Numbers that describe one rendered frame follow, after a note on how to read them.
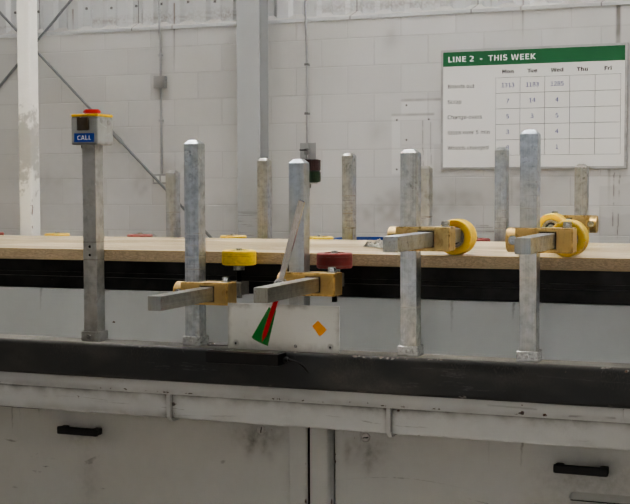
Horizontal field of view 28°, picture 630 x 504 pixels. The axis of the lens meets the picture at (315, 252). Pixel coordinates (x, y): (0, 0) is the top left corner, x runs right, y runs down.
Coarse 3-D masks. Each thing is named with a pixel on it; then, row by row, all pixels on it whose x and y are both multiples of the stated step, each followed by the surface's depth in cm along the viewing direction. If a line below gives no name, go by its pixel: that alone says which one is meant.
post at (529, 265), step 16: (528, 144) 250; (528, 160) 250; (528, 176) 250; (528, 192) 251; (528, 208) 251; (528, 224) 251; (528, 256) 251; (528, 272) 251; (528, 288) 252; (528, 304) 252; (528, 320) 252; (528, 336) 252
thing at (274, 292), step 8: (296, 280) 259; (304, 280) 259; (312, 280) 263; (256, 288) 242; (264, 288) 241; (272, 288) 243; (280, 288) 247; (288, 288) 251; (296, 288) 255; (304, 288) 259; (312, 288) 263; (256, 296) 242; (264, 296) 241; (272, 296) 243; (280, 296) 247; (288, 296) 251; (296, 296) 255
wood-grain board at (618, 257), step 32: (0, 256) 320; (32, 256) 317; (64, 256) 314; (128, 256) 307; (160, 256) 304; (256, 256) 295; (352, 256) 286; (384, 256) 284; (448, 256) 278; (480, 256) 276; (512, 256) 273; (544, 256) 273; (576, 256) 273; (608, 256) 272
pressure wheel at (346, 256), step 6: (318, 252) 280; (324, 252) 281; (330, 252) 282; (336, 252) 279; (342, 252) 281; (348, 252) 280; (318, 258) 278; (324, 258) 276; (330, 258) 276; (336, 258) 276; (342, 258) 276; (348, 258) 277; (318, 264) 278; (324, 264) 277; (330, 264) 276; (336, 264) 276; (342, 264) 276; (348, 264) 277; (336, 270) 279; (336, 300) 280
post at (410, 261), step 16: (400, 160) 260; (416, 160) 259; (400, 176) 260; (416, 176) 259; (400, 192) 260; (416, 192) 259; (400, 208) 260; (416, 208) 259; (400, 224) 260; (416, 224) 259; (400, 256) 261; (416, 256) 260; (400, 272) 261; (416, 272) 260; (400, 288) 261; (416, 288) 260; (400, 304) 261; (416, 304) 260; (400, 320) 261; (416, 320) 260; (400, 336) 262; (416, 336) 261
